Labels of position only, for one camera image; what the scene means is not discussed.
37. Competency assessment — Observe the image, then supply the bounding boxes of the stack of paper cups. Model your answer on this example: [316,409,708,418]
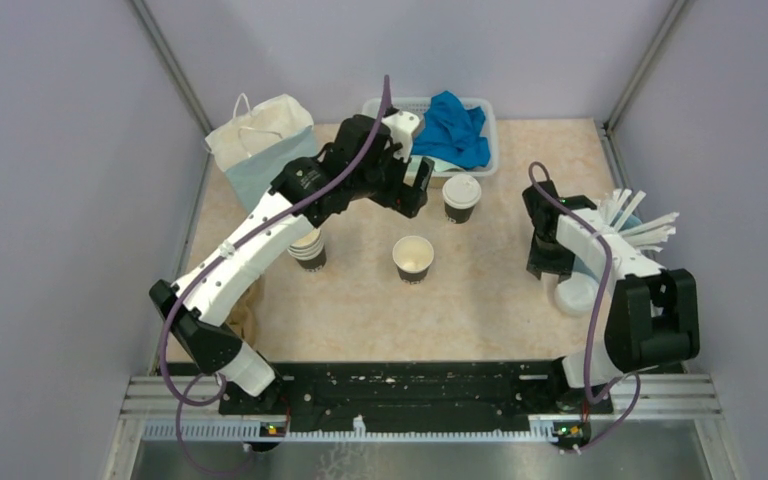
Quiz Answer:
[287,229,327,272]

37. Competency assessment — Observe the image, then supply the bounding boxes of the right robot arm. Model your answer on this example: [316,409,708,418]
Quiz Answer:
[522,181,700,412]

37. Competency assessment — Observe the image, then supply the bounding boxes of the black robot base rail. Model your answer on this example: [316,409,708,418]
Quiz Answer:
[122,357,723,445]

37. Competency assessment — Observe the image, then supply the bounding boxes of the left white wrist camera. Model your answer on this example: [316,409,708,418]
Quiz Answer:
[383,109,424,163]

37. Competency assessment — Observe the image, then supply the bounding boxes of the white plastic basket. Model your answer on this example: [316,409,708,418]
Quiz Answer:
[392,94,500,179]

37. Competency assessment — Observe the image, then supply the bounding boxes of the stack of white lids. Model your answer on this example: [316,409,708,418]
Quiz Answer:
[553,272,599,317]

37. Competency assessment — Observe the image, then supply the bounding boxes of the pale blue paper bag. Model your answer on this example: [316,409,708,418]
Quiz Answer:
[205,94,319,212]

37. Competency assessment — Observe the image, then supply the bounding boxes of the mint green cloth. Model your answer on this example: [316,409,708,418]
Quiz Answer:
[406,156,464,177]

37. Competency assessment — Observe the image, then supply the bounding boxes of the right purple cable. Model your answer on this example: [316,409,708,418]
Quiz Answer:
[528,161,642,455]

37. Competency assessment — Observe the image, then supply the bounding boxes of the paper coffee cup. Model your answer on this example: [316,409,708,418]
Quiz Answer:
[392,235,435,285]
[444,203,476,224]

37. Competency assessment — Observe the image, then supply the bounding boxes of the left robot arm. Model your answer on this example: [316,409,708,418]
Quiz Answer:
[149,107,433,414]

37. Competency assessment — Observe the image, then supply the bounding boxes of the blue straw holder cup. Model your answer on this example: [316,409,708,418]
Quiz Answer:
[569,215,642,285]

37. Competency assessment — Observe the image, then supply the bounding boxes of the blue cloth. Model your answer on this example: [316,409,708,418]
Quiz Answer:
[412,90,491,170]

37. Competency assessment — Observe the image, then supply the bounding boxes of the brown cardboard cup carrier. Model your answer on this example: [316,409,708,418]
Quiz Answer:
[226,277,265,346]

